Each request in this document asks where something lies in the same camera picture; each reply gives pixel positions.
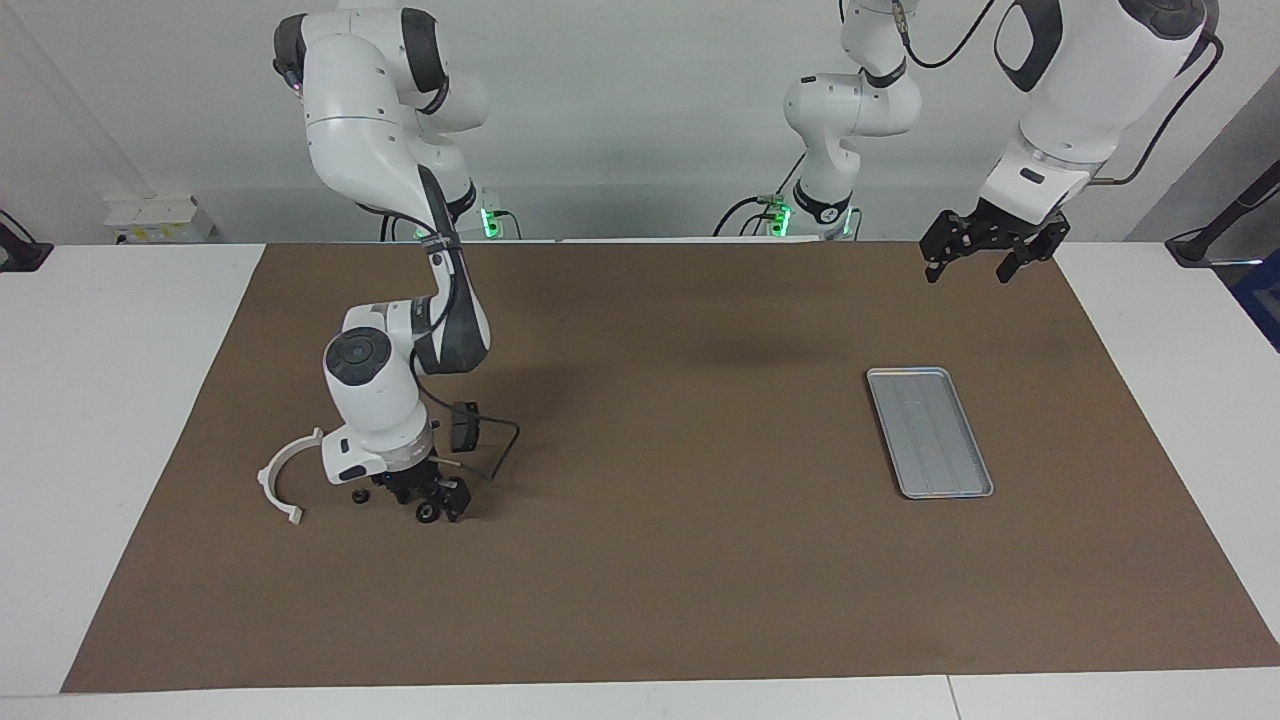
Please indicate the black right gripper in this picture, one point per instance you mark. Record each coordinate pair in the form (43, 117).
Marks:
(415, 480)

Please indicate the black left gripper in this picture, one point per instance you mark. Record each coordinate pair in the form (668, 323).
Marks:
(1000, 225)

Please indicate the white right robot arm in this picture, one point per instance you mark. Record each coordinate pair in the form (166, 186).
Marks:
(370, 120)

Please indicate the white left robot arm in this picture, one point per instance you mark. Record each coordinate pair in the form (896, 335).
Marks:
(1080, 90)

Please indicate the silver metal tray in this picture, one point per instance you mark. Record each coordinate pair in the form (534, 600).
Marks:
(930, 430)

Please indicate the short dark brake pad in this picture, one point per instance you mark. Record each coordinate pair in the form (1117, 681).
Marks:
(466, 425)

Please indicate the black angled stand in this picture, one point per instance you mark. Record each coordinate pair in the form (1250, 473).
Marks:
(1200, 245)

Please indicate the brown table mat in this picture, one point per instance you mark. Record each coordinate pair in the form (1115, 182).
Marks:
(650, 560)

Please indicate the blue bin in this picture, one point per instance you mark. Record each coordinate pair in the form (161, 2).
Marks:
(1262, 300)

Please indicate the black stand base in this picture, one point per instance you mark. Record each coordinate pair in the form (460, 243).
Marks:
(20, 255)

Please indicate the white box by wall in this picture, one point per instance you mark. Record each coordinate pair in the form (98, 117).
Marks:
(160, 218)

